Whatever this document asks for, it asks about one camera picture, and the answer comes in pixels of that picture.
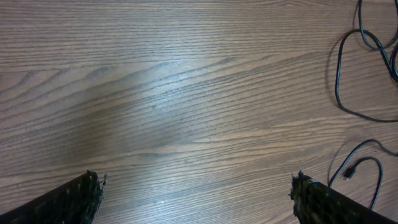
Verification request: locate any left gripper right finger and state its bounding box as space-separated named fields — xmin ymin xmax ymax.
xmin=289 ymin=172 xmax=397 ymax=224

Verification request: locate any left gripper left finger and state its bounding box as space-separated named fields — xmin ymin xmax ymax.
xmin=1 ymin=171 xmax=107 ymax=224

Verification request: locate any black barrel plug cable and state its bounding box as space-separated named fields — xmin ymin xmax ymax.
xmin=357 ymin=0 xmax=398 ymax=51

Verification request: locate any black braided USB cable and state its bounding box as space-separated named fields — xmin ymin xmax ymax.
xmin=334 ymin=28 xmax=398 ymax=124

